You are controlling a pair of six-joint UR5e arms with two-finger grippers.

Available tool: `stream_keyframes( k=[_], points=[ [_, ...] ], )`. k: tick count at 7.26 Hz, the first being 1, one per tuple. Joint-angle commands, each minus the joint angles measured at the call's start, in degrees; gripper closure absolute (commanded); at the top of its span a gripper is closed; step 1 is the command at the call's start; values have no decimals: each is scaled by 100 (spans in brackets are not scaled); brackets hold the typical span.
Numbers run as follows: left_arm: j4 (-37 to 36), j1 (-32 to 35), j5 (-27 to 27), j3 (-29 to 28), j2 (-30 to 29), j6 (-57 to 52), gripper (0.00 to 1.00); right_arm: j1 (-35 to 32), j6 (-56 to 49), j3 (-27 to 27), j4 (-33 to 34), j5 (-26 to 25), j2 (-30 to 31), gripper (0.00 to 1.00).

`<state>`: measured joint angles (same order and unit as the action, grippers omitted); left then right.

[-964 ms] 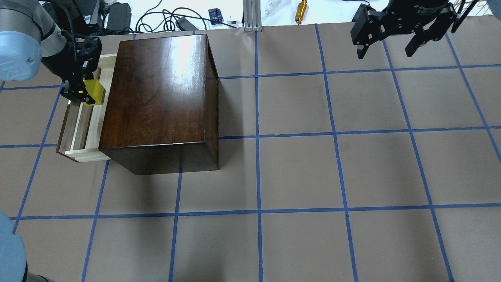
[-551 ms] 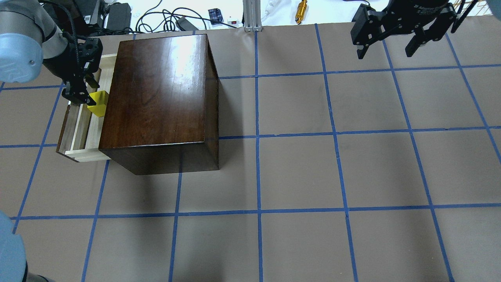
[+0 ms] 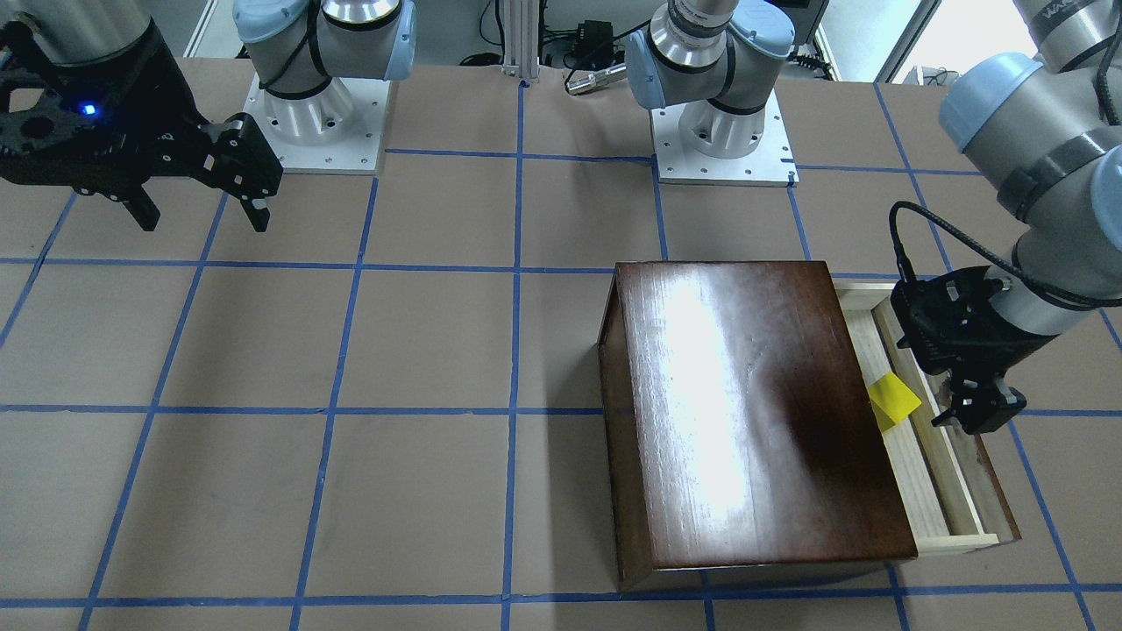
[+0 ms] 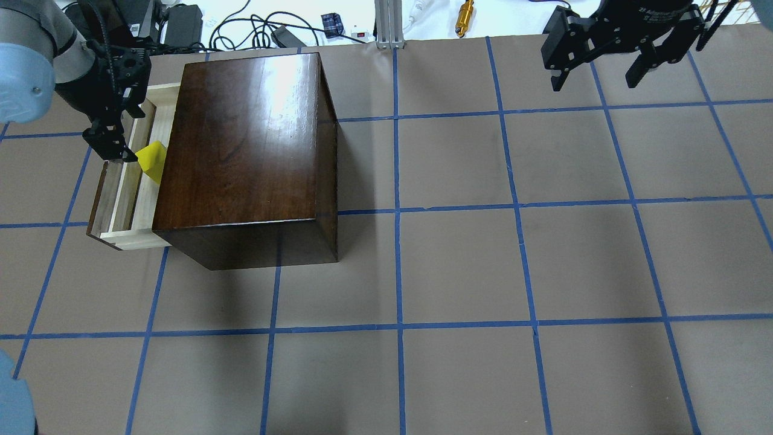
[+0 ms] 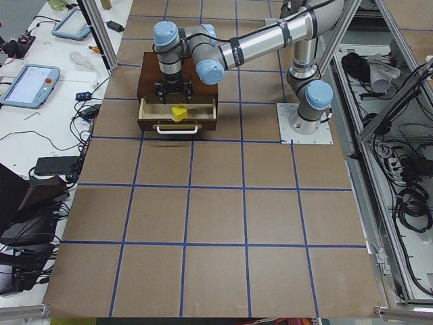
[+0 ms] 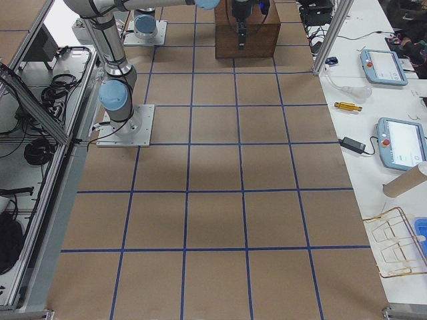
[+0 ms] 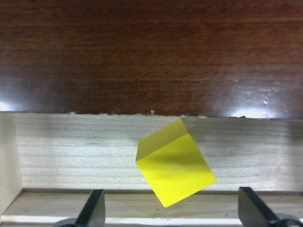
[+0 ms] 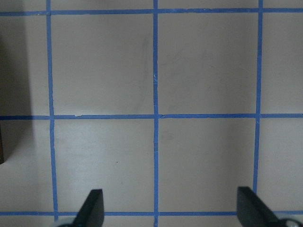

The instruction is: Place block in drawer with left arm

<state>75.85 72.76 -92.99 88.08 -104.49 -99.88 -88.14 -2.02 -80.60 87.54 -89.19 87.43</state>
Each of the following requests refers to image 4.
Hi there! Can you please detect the black power brick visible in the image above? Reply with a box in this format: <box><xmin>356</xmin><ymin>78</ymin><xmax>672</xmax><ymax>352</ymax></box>
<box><xmin>163</xmin><ymin>4</ymin><xmax>204</xmax><ymax>47</ymax></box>

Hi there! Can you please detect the yellow block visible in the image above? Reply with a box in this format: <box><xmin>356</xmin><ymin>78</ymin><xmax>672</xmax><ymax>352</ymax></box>
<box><xmin>135</xmin><ymin>141</ymin><xmax>167</xmax><ymax>185</ymax></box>

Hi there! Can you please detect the brass cylindrical tool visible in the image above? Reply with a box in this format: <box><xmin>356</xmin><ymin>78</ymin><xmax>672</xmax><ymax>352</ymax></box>
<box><xmin>454</xmin><ymin>0</ymin><xmax>474</xmax><ymax>39</ymax></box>

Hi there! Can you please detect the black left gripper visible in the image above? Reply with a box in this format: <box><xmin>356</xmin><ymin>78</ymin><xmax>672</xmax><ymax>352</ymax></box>
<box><xmin>60</xmin><ymin>46</ymin><xmax>152</xmax><ymax>163</ymax></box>

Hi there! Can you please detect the light wood drawer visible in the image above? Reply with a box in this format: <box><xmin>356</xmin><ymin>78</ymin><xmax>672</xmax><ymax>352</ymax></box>
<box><xmin>86</xmin><ymin>83</ymin><xmax>180</xmax><ymax>251</ymax></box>

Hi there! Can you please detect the aluminium frame post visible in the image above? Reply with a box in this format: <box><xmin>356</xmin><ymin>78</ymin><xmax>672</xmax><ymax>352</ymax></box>
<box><xmin>374</xmin><ymin>0</ymin><xmax>405</xmax><ymax>50</ymax></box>

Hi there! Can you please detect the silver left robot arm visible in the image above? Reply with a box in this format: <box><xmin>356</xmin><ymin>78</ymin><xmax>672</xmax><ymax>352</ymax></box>
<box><xmin>1</xmin><ymin>1</ymin><xmax>152</xmax><ymax>163</ymax></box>

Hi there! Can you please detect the dark wooden drawer cabinet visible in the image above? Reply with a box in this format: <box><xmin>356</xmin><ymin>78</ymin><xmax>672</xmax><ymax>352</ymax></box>
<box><xmin>152</xmin><ymin>53</ymin><xmax>339</xmax><ymax>270</ymax></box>

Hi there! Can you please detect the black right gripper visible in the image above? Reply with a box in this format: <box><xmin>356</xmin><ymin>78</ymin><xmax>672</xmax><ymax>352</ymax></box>
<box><xmin>540</xmin><ymin>1</ymin><xmax>708</xmax><ymax>92</ymax></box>

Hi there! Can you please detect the black cable bundle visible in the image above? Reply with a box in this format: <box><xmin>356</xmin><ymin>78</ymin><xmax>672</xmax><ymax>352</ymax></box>
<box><xmin>208</xmin><ymin>0</ymin><xmax>375</xmax><ymax>52</ymax></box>

